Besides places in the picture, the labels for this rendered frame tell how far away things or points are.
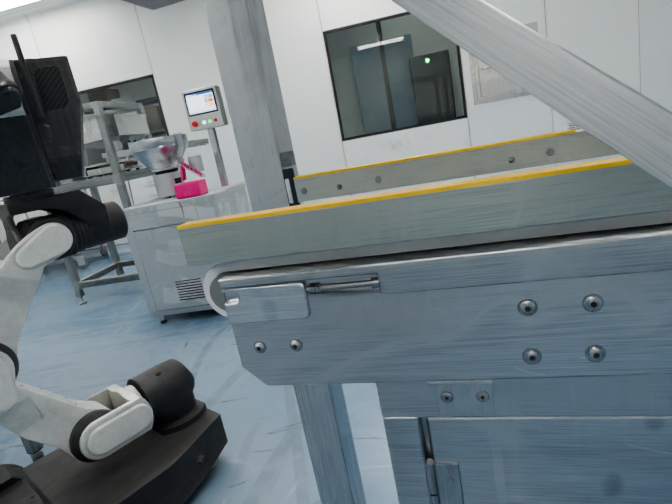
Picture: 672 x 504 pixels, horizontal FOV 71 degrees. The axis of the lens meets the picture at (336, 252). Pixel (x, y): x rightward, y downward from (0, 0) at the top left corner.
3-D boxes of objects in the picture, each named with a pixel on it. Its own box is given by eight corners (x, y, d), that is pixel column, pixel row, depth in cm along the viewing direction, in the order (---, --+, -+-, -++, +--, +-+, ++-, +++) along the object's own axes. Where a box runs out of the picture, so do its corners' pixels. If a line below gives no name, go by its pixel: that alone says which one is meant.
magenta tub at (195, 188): (176, 200, 274) (172, 185, 272) (185, 196, 286) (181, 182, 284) (201, 195, 271) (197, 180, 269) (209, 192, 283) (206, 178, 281)
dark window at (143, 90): (83, 188, 588) (53, 97, 561) (83, 188, 589) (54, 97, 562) (178, 170, 564) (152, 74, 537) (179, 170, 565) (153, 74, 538)
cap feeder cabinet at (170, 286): (151, 327, 297) (115, 211, 279) (190, 295, 351) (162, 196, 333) (244, 316, 286) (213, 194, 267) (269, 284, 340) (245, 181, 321)
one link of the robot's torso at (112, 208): (115, 237, 146) (97, 181, 142) (134, 238, 137) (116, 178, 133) (14, 267, 126) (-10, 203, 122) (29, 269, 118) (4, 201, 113)
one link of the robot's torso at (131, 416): (129, 412, 154) (117, 377, 151) (160, 429, 141) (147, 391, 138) (64, 450, 140) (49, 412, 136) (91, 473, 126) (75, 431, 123)
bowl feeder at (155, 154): (133, 206, 293) (116, 145, 284) (162, 196, 327) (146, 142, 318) (205, 193, 284) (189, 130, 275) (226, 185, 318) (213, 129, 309)
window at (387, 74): (342, 141, 527) (322, 31, 499) (342, 141, 529) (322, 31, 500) (467, 117, 502) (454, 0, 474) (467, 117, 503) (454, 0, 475)
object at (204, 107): (204, 190, 307) (179, 92, 292) (210, 188, 317) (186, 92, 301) (237, 184, 303) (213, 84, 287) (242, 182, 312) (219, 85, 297)
